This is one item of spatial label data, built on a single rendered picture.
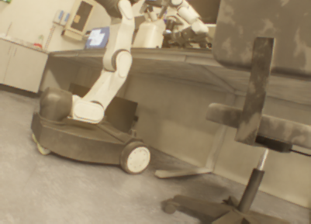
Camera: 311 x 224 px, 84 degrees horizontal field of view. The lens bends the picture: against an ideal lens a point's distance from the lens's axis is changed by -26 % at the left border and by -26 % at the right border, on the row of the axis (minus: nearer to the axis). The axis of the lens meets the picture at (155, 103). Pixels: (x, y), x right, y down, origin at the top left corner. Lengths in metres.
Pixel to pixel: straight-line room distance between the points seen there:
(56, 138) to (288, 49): 1.04
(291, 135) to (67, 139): 0.96
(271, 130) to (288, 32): 0.27
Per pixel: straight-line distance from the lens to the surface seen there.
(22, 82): 3.31
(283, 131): 0.60
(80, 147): 1.13
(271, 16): 0.67
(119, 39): 1.34
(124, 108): 2.35
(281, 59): 0.60
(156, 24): 1.62
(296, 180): 1.76
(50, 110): 1.18
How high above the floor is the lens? 0.42
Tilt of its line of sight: 1 degrees up
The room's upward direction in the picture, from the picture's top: 16 degrees clockwise
